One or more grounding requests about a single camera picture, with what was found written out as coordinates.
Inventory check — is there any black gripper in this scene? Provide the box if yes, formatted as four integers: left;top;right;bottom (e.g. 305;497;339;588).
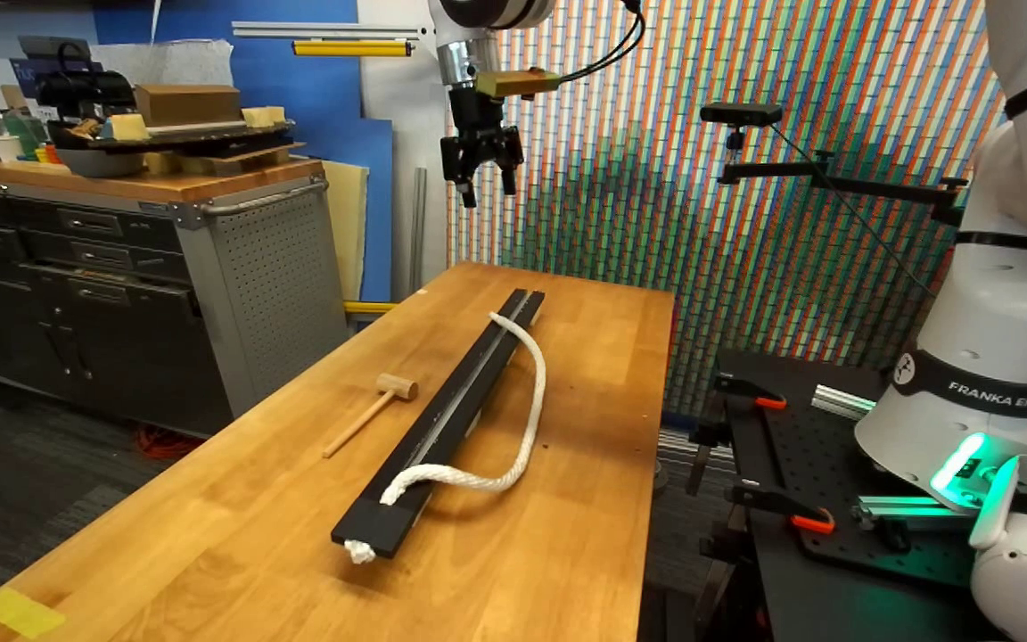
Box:
444;87;523;209

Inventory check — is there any long black board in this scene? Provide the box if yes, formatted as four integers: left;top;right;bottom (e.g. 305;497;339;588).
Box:
331;289;548;562

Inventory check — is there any white rope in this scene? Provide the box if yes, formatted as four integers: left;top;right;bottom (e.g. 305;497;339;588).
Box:
375;311;553;509

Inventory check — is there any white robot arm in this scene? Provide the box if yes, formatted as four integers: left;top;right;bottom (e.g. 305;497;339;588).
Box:
851;0;1027;642

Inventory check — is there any yellow level bar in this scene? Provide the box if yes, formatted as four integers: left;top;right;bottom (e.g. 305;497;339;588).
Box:
293;40;409;58

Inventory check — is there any small wooden mallet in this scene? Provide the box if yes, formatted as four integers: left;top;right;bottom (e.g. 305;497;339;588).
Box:
325;373;416;459

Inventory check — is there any grey tool cabinet wood top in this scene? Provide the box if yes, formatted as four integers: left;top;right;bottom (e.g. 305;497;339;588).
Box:
0;154;345;435

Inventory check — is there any black mounting plate with clamps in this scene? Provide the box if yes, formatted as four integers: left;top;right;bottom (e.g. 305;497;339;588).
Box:
685;349;1017;642

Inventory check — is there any yellow tape patch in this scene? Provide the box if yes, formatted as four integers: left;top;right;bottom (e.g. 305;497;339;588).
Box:
0;588;66;638

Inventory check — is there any black camera on boom arm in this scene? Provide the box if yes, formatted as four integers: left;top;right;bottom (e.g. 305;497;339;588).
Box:
699;105;962;226

